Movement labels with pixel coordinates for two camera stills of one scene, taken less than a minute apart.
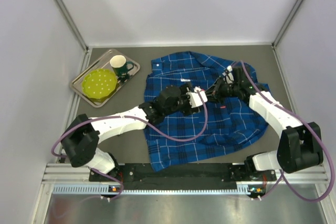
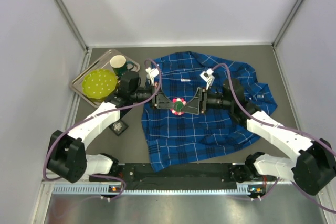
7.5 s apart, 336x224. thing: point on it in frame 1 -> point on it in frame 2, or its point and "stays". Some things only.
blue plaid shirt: x=222 y=125 stays
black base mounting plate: x=195 y=176 stays
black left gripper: x=189 y=87 -> x=155 y=96
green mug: x=119 y=65 stays
